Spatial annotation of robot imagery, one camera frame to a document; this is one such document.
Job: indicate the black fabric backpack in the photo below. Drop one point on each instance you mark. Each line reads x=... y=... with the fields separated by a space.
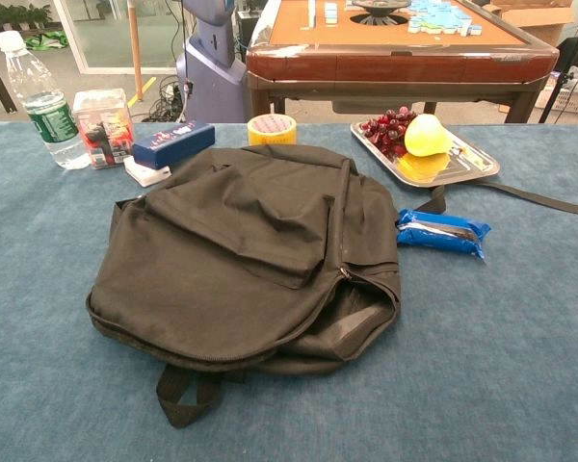
x=221 y=240

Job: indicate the yellow tape roll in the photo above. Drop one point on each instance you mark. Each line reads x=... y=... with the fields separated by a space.
x=272 y=130

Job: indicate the red grape bunch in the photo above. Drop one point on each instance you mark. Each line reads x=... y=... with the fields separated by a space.
x=385 y=132

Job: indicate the blue rectangular carton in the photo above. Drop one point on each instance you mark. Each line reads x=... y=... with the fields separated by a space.
x=173 y=142

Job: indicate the blue snack packet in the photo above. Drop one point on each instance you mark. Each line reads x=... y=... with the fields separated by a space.
x=438 y=233

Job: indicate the white flat box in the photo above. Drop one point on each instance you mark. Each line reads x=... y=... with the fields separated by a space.
x=147 y=175

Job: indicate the yellow pear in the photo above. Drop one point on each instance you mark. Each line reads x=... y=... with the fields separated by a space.
x=426 y=137

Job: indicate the stainless steel tray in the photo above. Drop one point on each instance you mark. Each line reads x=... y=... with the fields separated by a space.
x=467 y=166

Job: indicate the brown mahjong table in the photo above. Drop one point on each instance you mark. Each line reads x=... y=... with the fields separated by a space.
x=390 y=65

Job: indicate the clear plastic box red contents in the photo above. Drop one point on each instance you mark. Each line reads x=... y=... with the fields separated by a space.
x=103 y=130

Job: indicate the upright mahjong tile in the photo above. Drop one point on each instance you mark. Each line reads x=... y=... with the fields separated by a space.
x=312 y=12

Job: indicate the wooden pole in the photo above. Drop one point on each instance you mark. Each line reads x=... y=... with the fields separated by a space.
x=135 y=48

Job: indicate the blue mahjong tile pile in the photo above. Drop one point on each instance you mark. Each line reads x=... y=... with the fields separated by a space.
x=438 y=17

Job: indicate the clear water bottle green label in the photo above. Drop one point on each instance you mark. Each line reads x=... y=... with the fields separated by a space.
x=48 y=115

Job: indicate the green cloth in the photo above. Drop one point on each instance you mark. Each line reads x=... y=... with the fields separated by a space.
x=45 y=39

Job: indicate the white plastic basket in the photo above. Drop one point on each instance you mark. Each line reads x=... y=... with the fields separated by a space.
x=570 y=101

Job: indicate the cardboard box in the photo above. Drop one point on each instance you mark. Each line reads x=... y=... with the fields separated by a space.
x=534 y=21

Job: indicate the black tripod stand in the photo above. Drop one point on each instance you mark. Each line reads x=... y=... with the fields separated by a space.
x=566 y=62

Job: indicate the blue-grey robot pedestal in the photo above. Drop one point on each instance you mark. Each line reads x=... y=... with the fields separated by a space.
x=212 y=72

